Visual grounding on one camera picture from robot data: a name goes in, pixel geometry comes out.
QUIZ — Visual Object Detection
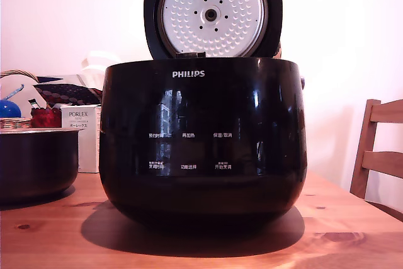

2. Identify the dark metallic pot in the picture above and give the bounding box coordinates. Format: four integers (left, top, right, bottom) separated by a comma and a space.
0, 127, 80, 205

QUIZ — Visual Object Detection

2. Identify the black Philips rice cooker body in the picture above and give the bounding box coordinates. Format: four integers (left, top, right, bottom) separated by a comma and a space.
98, 56, 308, 223

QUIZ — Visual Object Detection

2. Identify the black rice cooker lid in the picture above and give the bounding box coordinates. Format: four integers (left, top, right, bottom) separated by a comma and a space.
144, 0, 283, 59

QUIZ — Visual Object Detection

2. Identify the white plastic container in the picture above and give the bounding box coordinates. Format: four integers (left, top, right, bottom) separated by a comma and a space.
79, 49, 118, 88

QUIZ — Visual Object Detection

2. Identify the white Porlex box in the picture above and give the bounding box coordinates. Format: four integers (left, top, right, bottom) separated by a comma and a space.
60, 103, 103, 174

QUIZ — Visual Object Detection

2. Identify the dotted patterned cloth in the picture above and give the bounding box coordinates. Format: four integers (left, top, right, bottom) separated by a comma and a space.
32, 74, 104, 106

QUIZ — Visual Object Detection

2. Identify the red jar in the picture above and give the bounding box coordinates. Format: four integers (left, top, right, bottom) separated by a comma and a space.
30, 106, 62, 129

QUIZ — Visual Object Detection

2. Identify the wooden chair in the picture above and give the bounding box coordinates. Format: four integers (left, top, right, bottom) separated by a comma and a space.
349, 98, 403, 219

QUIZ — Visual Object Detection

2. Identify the wicker basket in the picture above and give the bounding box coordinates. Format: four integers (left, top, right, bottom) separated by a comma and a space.
0, 69, 39, 130

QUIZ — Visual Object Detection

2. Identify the blue curved stick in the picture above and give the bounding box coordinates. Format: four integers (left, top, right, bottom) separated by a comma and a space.
3, 84, 25, 101

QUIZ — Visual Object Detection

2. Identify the blue ball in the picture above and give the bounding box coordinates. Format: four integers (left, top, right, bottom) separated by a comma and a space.
0, 99, 23, 119

